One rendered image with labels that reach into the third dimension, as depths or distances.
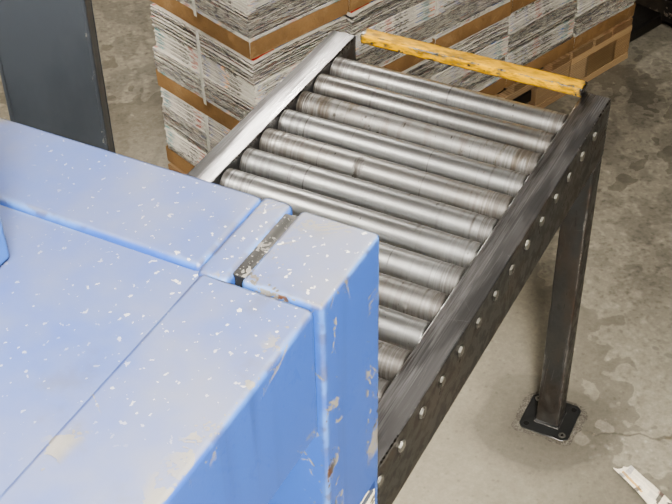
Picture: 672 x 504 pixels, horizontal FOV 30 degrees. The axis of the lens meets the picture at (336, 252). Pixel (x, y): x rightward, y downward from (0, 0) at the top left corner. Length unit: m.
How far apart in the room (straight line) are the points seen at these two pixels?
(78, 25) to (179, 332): 1.88
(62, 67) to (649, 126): 1.77
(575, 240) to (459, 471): 0.56
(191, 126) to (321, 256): 2.36
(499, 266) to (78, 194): 1.17
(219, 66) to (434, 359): 1.29
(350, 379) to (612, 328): 2.25
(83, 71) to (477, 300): 1.08
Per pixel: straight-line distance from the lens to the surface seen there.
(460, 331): 1.76
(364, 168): 2.06
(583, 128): 2.17
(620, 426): 2.76
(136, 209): 0.75
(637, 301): 3.06
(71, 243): 0.74
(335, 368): 0.72
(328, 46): 2.37
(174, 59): 2.98
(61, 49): 2.54
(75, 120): 2.63
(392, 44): 2.35
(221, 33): 2.77
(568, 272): 2.44
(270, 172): 2.07
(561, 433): 2.72
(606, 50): 3.84
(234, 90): 2.83
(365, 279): 0.72
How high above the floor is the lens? 2.00
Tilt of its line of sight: 40 degrees down
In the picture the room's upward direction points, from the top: 1 degrees counter-clockwise
